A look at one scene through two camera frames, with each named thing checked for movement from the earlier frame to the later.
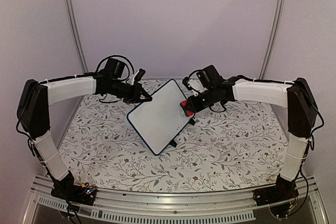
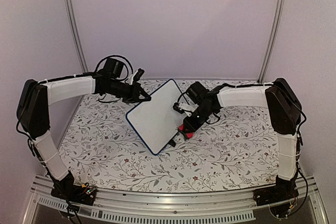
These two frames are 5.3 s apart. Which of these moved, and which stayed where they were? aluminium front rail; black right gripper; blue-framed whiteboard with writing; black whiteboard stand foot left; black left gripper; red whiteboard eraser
Moved: red whiteboard eraser; black right gripper
Stayed: aluminium front rail; black left gripper; blue-framed whiteboard with writing; black whiteboard stand foot left
